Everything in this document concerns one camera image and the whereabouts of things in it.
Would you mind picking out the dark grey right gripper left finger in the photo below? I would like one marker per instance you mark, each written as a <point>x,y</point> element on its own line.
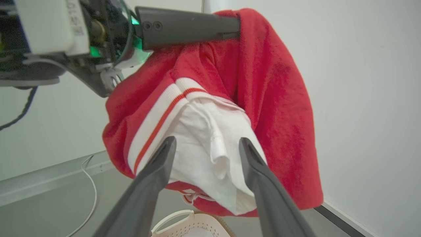
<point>144,197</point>

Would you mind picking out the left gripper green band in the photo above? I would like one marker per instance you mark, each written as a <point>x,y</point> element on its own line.
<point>111,36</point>

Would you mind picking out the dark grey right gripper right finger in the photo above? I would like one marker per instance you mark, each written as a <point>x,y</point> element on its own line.
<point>276,207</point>

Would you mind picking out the red garment with white lining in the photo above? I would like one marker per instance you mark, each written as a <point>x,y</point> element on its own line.
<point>269,98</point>

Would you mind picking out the white laundry basket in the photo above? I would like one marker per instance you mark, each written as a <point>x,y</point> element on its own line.
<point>197,223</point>

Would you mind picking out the white and black baseboard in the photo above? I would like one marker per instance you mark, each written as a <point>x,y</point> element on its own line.
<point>342,220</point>

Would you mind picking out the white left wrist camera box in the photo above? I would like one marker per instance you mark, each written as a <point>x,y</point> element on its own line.
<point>46,26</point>

